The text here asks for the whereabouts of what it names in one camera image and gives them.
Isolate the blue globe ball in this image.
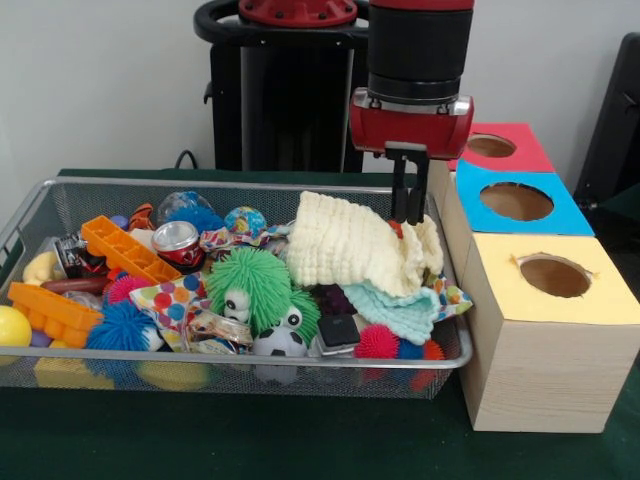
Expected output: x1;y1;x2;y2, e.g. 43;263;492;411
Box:
223;205;267;239

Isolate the yellow ball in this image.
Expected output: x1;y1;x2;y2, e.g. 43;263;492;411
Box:
0;305;33;347

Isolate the orange plastic building block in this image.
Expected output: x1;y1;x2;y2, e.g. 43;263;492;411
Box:
7;281;104;350
80;214;184;285

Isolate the mint green cloth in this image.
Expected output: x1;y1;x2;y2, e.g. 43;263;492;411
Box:
342;282;436;347

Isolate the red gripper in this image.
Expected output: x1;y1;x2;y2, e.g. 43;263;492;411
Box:
348;88;475;226

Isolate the green spiky toy with eyes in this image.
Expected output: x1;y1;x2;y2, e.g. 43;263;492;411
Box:
205;246;321;339

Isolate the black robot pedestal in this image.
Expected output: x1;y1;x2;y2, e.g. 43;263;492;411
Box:
193;0;372;174

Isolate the black and white soccer ball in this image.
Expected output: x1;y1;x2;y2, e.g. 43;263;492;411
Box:
251;326;309;359

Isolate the blue spiky ball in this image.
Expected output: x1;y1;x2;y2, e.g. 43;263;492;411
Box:
87;302;161;351

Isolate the crushed red soda can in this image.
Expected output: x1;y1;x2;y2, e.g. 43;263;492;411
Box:
150;220;207;274

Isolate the shallow clear mesh bin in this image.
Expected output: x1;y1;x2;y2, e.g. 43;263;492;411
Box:
0;177;474;401

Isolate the wooden box with three holes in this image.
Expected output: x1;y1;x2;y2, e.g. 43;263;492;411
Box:
422;122;640;434

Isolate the black cable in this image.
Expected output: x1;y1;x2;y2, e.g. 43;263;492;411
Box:
174;149;201;172

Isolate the cream knitted cloth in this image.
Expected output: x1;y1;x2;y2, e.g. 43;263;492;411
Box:
285;190;445;299

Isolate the dark green table cloth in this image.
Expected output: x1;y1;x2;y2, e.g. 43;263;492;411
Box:
0;168;640;480

